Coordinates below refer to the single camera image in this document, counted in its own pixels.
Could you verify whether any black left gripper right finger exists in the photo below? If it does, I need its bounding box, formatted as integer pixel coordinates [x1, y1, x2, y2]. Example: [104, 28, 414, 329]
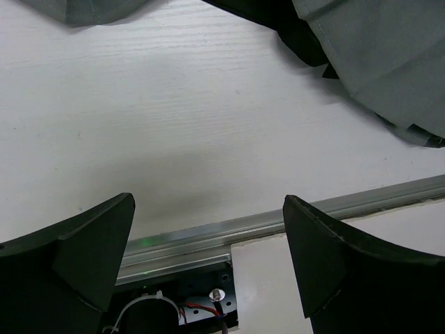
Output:
[283, 196, 444, 333]

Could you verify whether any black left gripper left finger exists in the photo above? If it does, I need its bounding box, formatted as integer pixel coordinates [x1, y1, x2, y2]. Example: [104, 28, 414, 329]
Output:
[1, 193, 135, 333]

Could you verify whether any grey pleated skirt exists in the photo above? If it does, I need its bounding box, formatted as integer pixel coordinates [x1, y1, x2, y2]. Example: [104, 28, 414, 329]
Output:
[0, 0, 445, 150]

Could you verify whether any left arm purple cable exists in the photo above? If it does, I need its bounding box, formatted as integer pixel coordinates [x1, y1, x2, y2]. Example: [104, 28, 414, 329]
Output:
[215, 299, 231, 334]

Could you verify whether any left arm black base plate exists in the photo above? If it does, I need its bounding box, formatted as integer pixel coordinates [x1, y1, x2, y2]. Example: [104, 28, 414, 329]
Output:
[97, 262, 238, 333]

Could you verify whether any aluminium table edge rail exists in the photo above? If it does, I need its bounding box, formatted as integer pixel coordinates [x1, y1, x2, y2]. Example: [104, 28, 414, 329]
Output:
[116, 175, 444, 285]

